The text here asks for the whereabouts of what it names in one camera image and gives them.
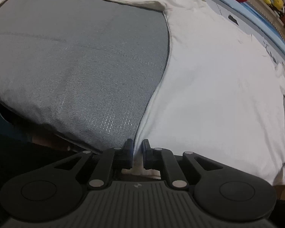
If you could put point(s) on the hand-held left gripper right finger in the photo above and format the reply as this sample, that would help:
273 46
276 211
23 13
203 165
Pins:
144 152

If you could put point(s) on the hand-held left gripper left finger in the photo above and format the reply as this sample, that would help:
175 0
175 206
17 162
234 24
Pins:
131 148

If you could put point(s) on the white shirt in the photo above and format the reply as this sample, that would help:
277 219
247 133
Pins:
216 99

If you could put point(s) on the dark teal clothing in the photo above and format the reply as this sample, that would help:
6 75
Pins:
2 125

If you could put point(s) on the light blue quilt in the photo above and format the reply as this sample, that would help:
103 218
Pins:
263 21

